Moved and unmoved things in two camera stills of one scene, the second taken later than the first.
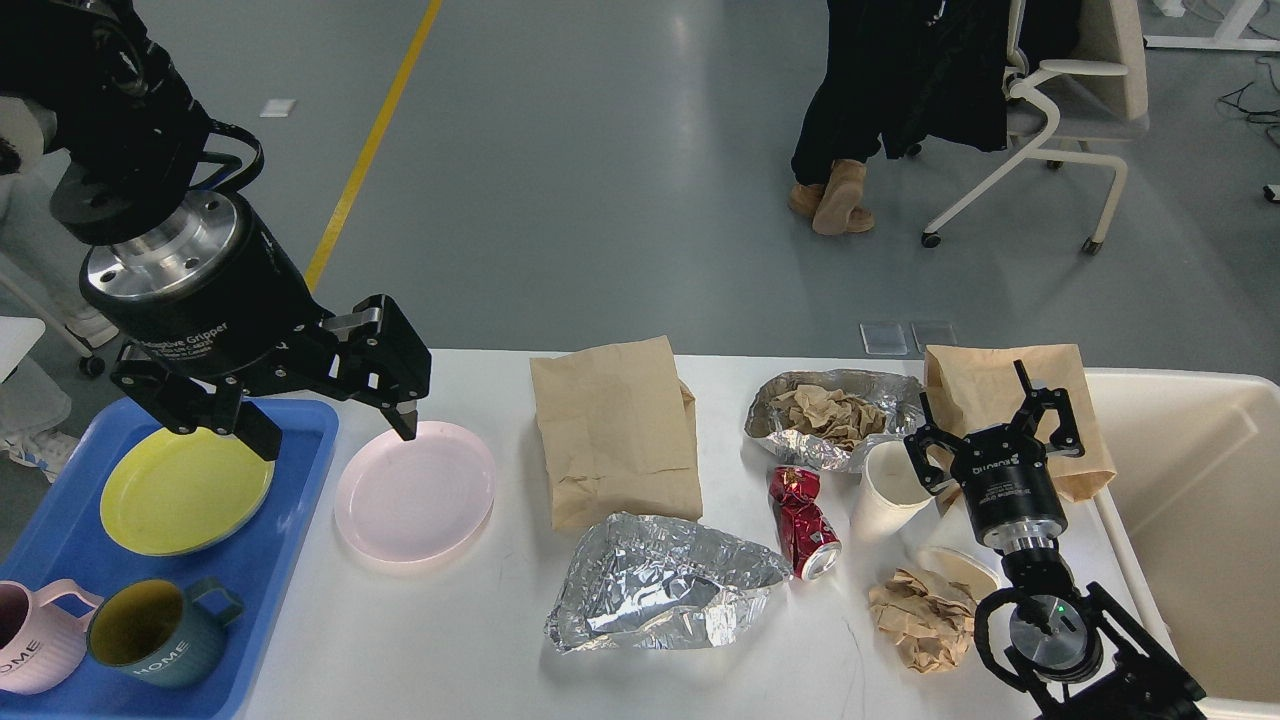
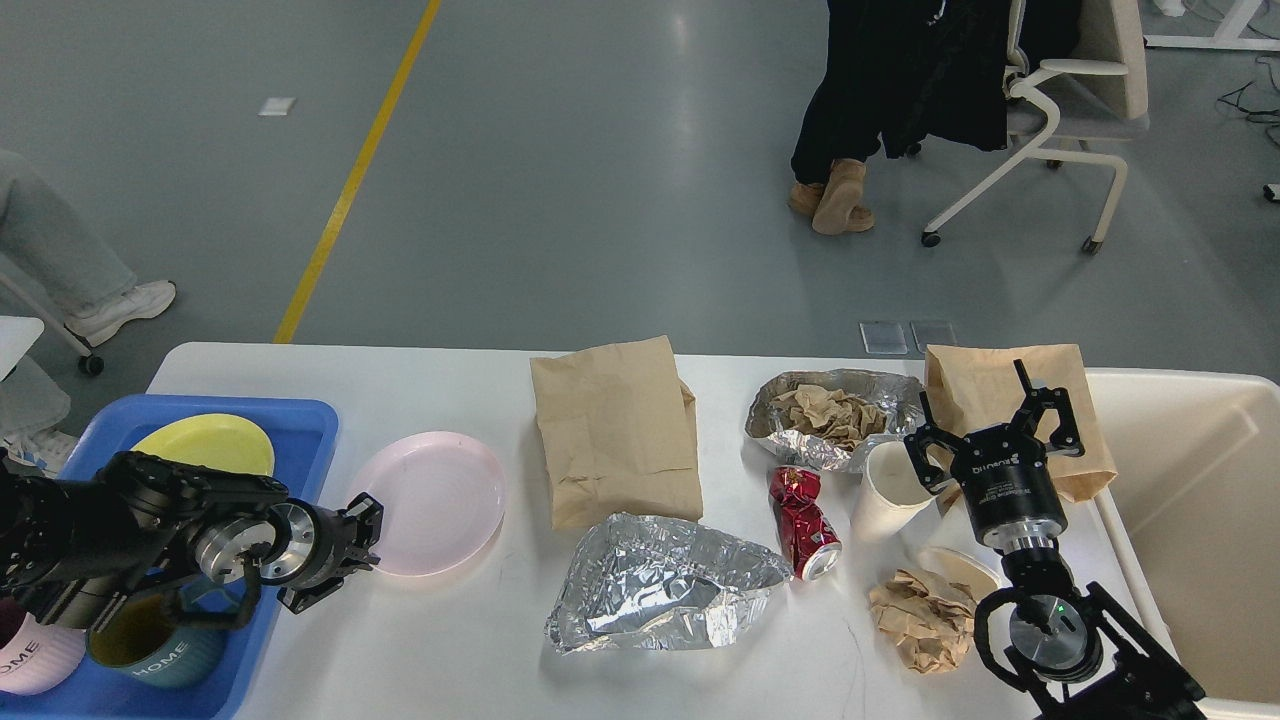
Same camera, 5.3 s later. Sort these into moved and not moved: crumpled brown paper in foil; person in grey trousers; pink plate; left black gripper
Moved: pink plate; left black gripper
Not moved: person in grey trousers; crumpled brown paper in foil
